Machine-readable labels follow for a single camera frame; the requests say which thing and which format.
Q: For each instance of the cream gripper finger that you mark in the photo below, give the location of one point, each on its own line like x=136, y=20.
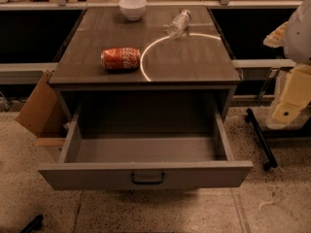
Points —
x=276, y=38
x=295, y=96

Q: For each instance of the red coke can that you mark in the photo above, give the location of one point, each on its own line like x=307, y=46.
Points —
x=120, y=59

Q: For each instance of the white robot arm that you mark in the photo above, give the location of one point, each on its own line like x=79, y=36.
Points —
x=294, y=36

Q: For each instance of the grey cabinet with dark top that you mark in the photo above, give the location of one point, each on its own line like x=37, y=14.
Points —
x=197, y=60

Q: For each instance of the open grey top drawer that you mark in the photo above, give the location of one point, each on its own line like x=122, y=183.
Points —
x=102, y=149

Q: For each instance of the black metal leg bar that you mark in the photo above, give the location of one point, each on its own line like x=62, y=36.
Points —
x=271, y=161

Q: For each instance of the clear plastic bottle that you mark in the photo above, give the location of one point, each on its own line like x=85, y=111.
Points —
x=179, y=24

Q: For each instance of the white ceramic bowl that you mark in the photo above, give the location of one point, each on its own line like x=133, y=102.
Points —
x=133, y=9

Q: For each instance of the brown cardboard piece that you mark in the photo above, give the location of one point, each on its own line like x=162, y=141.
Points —
x=43, y=116

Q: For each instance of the black bar bottom left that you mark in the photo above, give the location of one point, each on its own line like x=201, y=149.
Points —
x=35, y=224

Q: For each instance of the black drawer handle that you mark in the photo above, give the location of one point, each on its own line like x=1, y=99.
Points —
x=147, y=180

